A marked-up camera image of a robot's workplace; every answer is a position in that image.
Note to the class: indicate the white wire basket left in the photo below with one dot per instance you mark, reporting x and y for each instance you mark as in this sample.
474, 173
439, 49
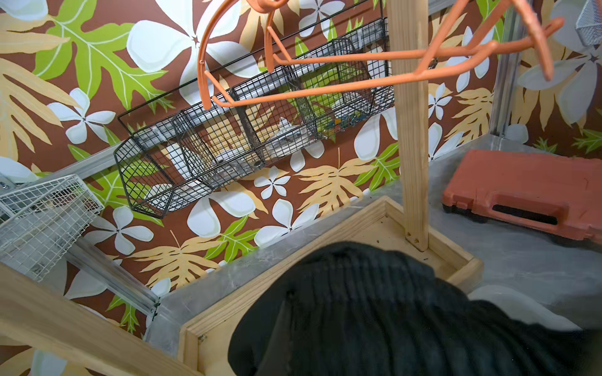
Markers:
41, 221

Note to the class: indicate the black wire basket back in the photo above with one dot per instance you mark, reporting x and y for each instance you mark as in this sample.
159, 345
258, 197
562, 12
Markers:
167, 166

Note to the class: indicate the white plastic laundry basket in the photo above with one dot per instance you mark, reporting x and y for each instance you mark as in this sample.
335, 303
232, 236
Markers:
521, 307

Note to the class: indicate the aluminium frame post right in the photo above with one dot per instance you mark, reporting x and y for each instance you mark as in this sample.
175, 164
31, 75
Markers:
506, 77

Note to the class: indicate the orange hanger of green shorts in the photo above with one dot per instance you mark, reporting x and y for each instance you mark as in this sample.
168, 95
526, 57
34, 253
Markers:
434, 62

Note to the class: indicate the red plastic tool case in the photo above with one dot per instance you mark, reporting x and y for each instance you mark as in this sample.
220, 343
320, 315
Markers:
557, 195

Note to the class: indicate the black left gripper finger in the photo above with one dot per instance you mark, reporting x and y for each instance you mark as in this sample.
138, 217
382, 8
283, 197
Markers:
279, 352

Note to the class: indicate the black shorts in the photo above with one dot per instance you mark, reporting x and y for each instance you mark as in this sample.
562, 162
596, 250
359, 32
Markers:
361, 310

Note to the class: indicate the white mesh basket right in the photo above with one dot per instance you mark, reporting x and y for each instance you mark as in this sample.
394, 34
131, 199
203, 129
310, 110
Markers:
588, 24

